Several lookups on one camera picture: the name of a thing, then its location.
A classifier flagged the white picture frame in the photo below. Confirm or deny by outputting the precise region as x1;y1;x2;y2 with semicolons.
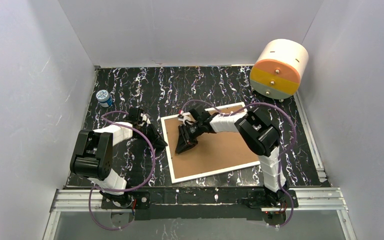
160;101;261;185

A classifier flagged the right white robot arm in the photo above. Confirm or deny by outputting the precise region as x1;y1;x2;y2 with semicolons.
174;104;286;193

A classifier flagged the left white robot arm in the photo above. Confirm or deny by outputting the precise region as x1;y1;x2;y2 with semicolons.
69;107;168;196

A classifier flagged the small blue lidded jar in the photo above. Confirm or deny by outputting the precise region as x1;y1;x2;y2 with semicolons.
95;89;113;108

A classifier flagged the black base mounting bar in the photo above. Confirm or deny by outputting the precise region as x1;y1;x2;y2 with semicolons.
101;186;299;223

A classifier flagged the white cylindrical drawer unit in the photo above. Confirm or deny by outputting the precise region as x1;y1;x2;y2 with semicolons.
249;39;309;100

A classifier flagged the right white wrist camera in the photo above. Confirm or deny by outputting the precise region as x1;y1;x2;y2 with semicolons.
177;113;193;125

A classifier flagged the aluminium rail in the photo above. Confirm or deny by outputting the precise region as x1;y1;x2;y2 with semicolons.
42;187;357;240

